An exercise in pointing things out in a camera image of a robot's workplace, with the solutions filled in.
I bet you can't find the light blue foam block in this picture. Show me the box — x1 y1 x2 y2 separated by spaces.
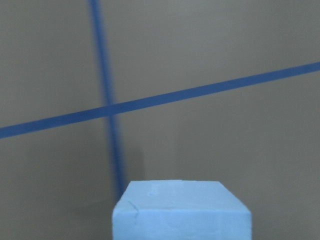
112 180 252 240

